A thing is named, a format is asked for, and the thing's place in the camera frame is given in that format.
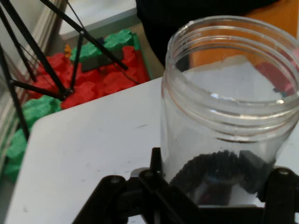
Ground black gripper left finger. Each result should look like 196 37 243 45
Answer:
72 147 199 224

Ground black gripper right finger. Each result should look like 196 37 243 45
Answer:
239 150 299 224

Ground clear plastic jar black seeds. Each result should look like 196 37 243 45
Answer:
161 15 299 207

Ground red foam blocks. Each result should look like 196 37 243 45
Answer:
28 45 150 110

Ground black tripod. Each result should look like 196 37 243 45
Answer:
0 0 141 140

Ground red foam floor mat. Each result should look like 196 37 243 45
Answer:
256 61 299 94

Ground dark grey flat slab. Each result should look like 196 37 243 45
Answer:
81 50 124 72

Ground green foam block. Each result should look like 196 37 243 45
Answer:
70 29 142 63

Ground orange foam floor mat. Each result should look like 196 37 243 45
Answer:
186 0 299 68

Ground black chair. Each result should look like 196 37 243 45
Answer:
136 0 281 70

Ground aluminium wall rail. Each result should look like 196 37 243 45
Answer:
0 0 68 150

